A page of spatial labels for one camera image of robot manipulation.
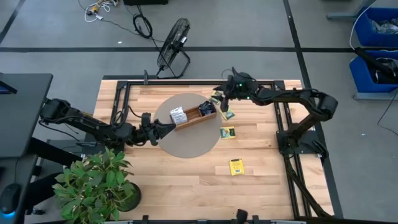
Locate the person's leg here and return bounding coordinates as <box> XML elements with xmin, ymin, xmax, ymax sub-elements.
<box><xmin>24</xmin><ymin>172</ymin><xmax>64</xmax><ymax>216</ymax></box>

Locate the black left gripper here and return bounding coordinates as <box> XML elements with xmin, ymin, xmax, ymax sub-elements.
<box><xmin>136</xmin><ymin>112</ymin><xmax>177</xmax><ymax>146</ymax></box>

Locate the black bar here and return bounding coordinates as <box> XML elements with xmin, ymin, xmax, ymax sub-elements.
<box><xmin>354</xmin><ymin>46</ymin><xmax>398</xmax><ymax>80</ymax></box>

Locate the white yellow cable tangle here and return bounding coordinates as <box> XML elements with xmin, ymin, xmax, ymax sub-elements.
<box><xmin>83</xmin><ymin>0</ymin><xmax>120</xmax><ymax>24</ymax></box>

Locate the black desk monitor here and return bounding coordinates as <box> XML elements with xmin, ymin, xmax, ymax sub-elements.
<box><xmin>0</xmin><ymin>80</ymin><xmax>18</xmax><ymax>95</ymax></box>

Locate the black cable bundle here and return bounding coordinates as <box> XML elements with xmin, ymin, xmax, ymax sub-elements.
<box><xmin>284</xmin><ymin>154</ymin><xmax>333</xmax><ymax>218</ymax></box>

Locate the round grey table mat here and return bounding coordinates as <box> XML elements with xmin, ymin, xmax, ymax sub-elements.
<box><xmin>153</xmin><ymin>93</ymin><xmax>223</xmax><ymax>159</ymax></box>

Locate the green leafy plant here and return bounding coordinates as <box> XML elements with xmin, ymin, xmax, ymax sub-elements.
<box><xmin>52</xmin><ymin>146</ymin><xmax>136</xmax><ymax>224</ymax></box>

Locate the green yellow lemon tea bag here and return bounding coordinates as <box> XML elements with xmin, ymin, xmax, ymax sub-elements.
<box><xmin>210</xmin><ymin>90</ymin><xmax>223</xmax><ymax>105</ymax></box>
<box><xmin>218</xmin><ymin>104</ymin><xmax>236</xmax><ymax>121</ymax></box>
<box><xmin>220</xmin><ymin>126</ymin><xmax>236</xmax><ymax>140</ymax></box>

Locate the wooden tea organizer box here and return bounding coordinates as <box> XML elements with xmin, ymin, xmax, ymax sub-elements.
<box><xmin>169</xmin><ymin>101</ymin><xmax>218</xmax><ymax>132</ymax></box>

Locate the black computer mouse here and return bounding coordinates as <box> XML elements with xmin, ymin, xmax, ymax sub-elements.
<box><xmin>0</xmin><ymin>182</ymin><xmax>22</xmax><ymax>215</ymax></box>

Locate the coiled black cable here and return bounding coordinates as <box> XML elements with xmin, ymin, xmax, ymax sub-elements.
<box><xmin>132</xmin><ymin>12</ymin><xmax>154</xmax><ymax>40</ymax></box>

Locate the plain yellow tea bag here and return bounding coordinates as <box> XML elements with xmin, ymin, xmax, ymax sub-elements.
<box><xmin>228</xmin><ymin>158</ymin><xmax>246</xmax><ymax>177</ymax></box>

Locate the black plant pot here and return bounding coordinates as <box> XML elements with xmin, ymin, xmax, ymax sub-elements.
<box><xmin>119</xmin><ymin>182</ymin><xmax>142</xmax><ymax>213</ymax></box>

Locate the black floor fan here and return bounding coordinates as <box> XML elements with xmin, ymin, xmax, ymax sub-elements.
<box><xmin>156</xmin><ymin>17</ymin><xmax>192</xmax><ymax>80</ymax></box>

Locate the blue storage bin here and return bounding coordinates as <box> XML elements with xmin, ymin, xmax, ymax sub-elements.
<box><xmin>354</xmin><ymin>6</ymin><xmax>398</xmax><ymax>48</ymax></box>
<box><xmin>349</xmin><ymin>49</ymin><xmax>398</xmax><ymax>94</ymax></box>

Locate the grey metal stand base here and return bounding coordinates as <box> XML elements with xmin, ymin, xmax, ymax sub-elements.
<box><xmin>326</xmin><ymin>0</ymin><xmax>374</xmax><ymax>21</ymax></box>

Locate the black equipment case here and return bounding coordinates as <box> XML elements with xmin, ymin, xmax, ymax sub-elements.
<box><xmin>123</xmin><ymin>0</ymin><xmax>170</xmax><ymax>6</ymax></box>

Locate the black desk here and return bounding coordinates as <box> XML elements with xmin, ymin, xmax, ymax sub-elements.
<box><xmin>0</xmin><ymin>73</ymin><xmax>53</xmax><ymax>158</ymax></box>
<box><xmin>0</xmin><ymin>154</ymin><xmax>40</xmax><ymax>224</ymax></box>

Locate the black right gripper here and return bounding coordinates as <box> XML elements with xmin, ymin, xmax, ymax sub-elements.
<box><xmin>217</xmin><ymin>67</ymin><xmax>249</xmax><ymax>113</ymax></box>

